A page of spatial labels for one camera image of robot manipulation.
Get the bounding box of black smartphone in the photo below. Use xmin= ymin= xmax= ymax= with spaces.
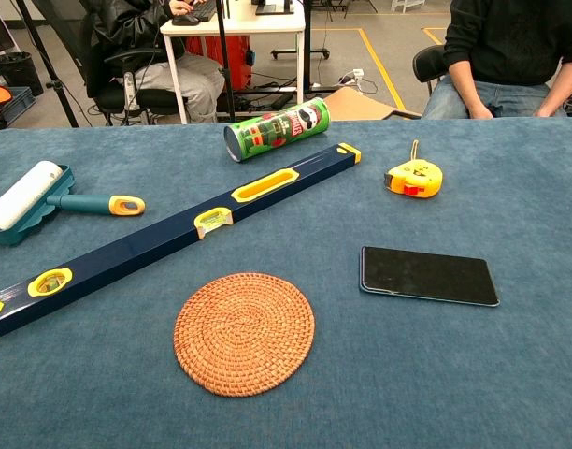
xmin=359 ymin=245 xmax=501 ymax=309

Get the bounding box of green Pringles can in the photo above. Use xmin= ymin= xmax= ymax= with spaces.
xmin=222 ymin=96 xmax=332 ymax=164

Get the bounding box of round woven rattan coaster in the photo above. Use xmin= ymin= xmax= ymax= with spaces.
xmin=173 ymin=272 xmax=317 ymax=398

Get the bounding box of yellow tape measure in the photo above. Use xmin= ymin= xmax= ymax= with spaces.
xmin=384 ymin=139 xmax=444 ymax=199

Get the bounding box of brown cardboard sheet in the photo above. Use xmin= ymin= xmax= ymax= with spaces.
xmin=322 ymin=86 xmax=423 ymax=122

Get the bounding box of navy yellow spirit level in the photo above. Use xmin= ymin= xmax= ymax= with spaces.
xmin=0 ymin=142 xmax=363 ymax=343

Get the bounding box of black wheeled stand base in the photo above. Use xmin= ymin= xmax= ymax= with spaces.
xmin=270 ymin=0 xmax=331 ymax=61

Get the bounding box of red cabinet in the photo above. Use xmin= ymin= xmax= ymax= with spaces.
xmin=185 ymin=35 xmax=253 ymax=93

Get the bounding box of black vertical pole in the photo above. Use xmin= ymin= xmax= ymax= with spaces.
xmin=214 ymin=0 xmax=236 ymax=123

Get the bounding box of blue table cloth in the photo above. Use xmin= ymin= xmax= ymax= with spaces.
xmin=0 ymin=116 xmax=572 ymax=449

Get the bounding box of white desk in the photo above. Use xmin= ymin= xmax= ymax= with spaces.
xmin=159 ymin=0 xmax=307 ymax=125

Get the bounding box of black office chair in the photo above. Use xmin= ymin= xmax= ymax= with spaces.
xmin=78 ymin=12 xmax=193 ymax=126

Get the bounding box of black monitor stand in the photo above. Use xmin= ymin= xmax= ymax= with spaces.
xmin=250 ymin=0 xmax=295 ymax=17

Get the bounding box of person in black jacket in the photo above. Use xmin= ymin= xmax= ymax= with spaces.
xmin=79 ymin=0 xmax=226 ymax=125

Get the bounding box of black keyboard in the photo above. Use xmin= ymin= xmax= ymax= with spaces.
xmin=189 ymin=0 xmax=219 ymax=23

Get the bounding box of teal lint roller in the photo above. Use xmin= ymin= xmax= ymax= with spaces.
xmin=0 ymin=160 xmax=147 ymax=247

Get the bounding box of person in black sweater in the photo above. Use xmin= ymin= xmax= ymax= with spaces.
xmin=422 ymin=0 xmax=572 ymax=120

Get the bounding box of black tripod stand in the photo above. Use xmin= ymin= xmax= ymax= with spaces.
xmin=14 ymin=0 xmax=80 ymax=129

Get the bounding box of blue plastic crate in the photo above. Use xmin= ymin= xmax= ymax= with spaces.
xmin=0 ymin=85 xmax=36 ymax=126

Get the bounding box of black waste bin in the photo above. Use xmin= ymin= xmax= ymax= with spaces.
xmin=0 ymin=51 xmax=45 ymax=97

